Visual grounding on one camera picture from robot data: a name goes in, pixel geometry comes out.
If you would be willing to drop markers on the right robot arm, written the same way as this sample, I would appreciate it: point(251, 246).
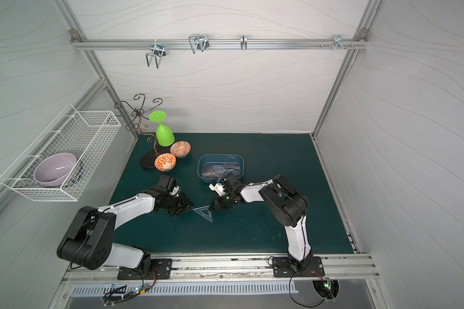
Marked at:
point(287, 204)

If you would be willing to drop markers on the small metal hook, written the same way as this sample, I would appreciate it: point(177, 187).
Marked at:
point(243, 42)

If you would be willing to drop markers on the metal hook right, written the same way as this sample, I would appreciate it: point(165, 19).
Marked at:
point(337, 44)

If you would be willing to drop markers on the clear small triangle ruler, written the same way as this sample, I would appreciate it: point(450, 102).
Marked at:
point(204, 212)

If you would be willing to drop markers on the aluminium top rail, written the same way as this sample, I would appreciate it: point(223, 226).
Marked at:
point(215, 44)

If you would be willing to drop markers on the green plastic goblet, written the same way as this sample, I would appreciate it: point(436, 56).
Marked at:
point(164, 134)

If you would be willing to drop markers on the purple bowl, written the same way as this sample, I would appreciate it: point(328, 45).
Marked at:
point(53, 171)

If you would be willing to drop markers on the metal double hook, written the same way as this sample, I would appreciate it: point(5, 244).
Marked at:
point(157, 52)

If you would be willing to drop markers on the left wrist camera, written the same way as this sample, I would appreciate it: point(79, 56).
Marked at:
point(167, 185)

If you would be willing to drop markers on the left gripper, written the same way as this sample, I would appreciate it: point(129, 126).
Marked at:
point(176, 202)

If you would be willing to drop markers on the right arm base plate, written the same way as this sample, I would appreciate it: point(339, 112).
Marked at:
point(286, 267)

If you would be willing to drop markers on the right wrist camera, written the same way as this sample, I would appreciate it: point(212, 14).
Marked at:
point(226, 184)

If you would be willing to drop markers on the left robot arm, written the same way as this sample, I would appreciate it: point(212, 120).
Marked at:
point(89, 240)

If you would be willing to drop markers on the clear protractor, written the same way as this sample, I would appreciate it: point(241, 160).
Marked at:
point(227, 169)

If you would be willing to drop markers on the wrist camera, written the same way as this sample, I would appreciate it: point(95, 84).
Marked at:
point(226, 184)
point(167, 185)

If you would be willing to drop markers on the brown stencil ruler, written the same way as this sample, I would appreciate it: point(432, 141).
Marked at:
point(213, 171)

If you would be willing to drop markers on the white wire basket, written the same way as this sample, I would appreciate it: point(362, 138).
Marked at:
point(86, 134)

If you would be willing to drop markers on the red blue patterned bowl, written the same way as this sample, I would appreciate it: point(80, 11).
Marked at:
point(180, 149)

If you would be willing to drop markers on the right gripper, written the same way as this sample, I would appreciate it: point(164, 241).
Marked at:
point(222, 199)

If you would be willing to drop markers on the orange patterned bowl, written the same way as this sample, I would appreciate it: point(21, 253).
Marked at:
point(165, 162)

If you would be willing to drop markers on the metal wire cup stand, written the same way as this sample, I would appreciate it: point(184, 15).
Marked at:
point(136, 125)

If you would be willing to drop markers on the metal wire hook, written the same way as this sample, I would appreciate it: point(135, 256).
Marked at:
point(198, 42)

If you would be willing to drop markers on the blue plastic storage box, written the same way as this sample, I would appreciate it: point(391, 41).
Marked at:
point(229, 160)

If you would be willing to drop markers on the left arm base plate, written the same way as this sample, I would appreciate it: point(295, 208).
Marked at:
point(147, 269)

